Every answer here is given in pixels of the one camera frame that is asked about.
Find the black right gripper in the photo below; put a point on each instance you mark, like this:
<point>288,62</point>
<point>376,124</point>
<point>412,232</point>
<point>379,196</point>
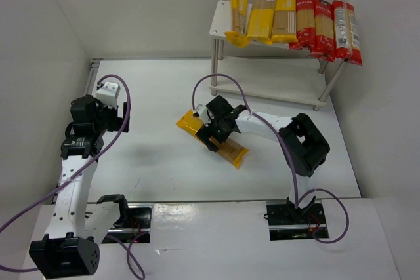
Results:
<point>207,134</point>

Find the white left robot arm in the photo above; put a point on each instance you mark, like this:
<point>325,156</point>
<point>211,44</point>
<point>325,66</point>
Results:
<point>70,245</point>

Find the yellow pasta bag far left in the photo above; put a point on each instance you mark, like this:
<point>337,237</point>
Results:
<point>237,34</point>

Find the yellow pasta bag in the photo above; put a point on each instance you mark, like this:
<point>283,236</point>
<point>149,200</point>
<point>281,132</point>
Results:
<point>237,34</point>
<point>260,22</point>
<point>284,28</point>

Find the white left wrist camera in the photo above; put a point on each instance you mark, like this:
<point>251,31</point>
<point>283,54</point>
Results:
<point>107,93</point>

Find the red pasta bag middle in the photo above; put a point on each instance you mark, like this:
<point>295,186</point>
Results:
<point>323,48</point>

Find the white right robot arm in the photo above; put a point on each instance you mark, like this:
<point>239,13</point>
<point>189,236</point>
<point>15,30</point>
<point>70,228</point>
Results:
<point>303,145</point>

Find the yellow Pastatime spaghetti bag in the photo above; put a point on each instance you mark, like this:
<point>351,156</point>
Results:
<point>229,150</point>

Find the red pasta bag far right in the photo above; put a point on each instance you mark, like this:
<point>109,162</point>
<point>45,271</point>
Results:
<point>347,41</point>

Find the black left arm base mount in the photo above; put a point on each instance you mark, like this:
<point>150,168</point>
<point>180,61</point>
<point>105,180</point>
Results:
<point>137,226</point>

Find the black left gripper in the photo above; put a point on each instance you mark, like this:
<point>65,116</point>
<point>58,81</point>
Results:
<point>124,117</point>

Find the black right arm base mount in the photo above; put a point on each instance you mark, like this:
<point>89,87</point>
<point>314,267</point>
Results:
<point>283,226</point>

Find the white two-tier shelf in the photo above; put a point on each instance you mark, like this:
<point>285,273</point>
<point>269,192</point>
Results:
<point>295,79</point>

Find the red pasta bag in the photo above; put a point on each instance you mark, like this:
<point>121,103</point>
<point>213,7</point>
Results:
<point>347,41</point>
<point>305,23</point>
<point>323,48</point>

